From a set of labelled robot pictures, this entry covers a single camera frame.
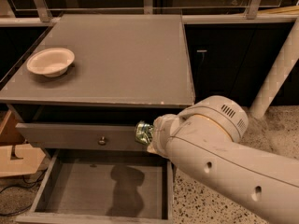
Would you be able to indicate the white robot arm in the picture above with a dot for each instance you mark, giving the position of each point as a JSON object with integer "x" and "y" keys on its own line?
{"x": 241, "y": 138}

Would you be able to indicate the round metal drawer knob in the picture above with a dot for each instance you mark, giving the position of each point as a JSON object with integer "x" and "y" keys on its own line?
{"x": 102, "y": 141}

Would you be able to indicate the grey top drawer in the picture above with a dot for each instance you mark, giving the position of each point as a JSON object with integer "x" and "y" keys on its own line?
{"x": 75, "y": 136}

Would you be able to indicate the open grey middle drawer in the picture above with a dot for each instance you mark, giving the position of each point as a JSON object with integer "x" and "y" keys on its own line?
{"x": 103, "y": 187}

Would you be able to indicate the grey drawer cabinet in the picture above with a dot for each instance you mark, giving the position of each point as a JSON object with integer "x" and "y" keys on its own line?
{"x": 127, "y": 68}

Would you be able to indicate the light wooden block structure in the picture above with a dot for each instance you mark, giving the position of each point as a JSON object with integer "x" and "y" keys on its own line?
{"x": 17, "y": 157}

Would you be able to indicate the dark cabinet with handle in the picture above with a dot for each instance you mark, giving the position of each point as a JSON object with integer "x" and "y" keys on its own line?
{"x": 233, "y": 60}

